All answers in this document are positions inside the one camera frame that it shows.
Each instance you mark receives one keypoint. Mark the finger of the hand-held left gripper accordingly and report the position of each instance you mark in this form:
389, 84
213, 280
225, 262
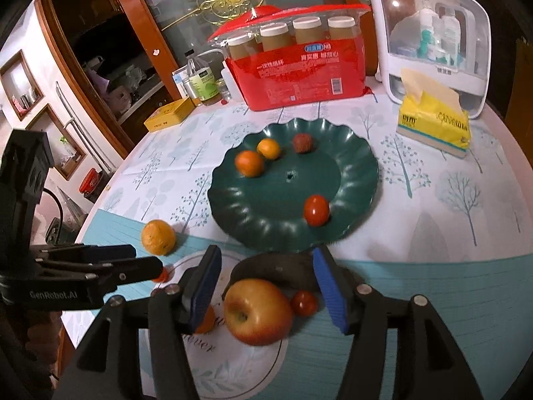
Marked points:
137, 268
108, 252

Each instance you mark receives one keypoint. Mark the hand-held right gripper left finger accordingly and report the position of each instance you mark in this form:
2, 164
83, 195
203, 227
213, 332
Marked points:
206, 289

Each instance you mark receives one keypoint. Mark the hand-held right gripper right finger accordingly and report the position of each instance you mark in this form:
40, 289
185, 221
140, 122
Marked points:
331, 293

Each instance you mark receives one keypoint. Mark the red cherry tomato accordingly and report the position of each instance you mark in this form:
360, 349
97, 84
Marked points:
162, 279
304, 303

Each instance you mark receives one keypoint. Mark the yellow pear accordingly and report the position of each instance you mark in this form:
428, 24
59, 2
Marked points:
158, 237

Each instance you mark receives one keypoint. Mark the red yellow apple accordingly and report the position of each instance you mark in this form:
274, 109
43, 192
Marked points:
258, 312

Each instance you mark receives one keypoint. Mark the dark overripe banana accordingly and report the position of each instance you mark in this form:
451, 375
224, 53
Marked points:
270, 271

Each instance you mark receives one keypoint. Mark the dark green scalloped plate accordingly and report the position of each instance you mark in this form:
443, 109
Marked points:
270, 216

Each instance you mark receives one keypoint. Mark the red round container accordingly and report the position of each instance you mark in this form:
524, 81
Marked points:
89, 180

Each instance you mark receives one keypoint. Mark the tree print tablecloth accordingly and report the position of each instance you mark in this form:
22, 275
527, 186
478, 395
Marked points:
416, 279

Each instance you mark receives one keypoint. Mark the yellow tin box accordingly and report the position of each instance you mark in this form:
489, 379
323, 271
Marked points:
166, 116

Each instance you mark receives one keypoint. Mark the red lychee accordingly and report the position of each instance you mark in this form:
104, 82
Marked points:
304, 143

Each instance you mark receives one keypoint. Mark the small orange mandarin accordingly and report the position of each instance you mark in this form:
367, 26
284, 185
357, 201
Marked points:
268, 148

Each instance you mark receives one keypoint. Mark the wooden display cabinet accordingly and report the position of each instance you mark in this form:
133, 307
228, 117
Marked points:
104, 71

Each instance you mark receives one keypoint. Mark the white blue carton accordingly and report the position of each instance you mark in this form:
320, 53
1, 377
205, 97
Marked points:
180, 81

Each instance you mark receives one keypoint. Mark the glass bottle with green label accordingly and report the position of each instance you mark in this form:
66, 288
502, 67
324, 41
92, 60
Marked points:
204, 85

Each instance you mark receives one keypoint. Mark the small glass jar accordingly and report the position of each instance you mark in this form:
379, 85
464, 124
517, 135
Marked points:
225, 91

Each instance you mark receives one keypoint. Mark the yellow tissue pack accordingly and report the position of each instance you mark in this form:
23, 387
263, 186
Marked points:
437, 125

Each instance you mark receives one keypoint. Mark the red paper cup pack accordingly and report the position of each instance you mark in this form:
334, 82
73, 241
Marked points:
291, 79

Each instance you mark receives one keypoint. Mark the frosted glass door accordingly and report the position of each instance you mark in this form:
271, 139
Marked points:
179, 29

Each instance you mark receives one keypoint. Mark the white storage box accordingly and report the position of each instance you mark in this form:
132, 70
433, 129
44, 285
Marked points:
385, 50

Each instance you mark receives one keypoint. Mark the white plastic bottle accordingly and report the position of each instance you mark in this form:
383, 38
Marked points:
425, 21
450, 33

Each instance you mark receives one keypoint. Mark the wooden wall niche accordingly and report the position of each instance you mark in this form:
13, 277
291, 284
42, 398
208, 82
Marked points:
54, 141
18, 83

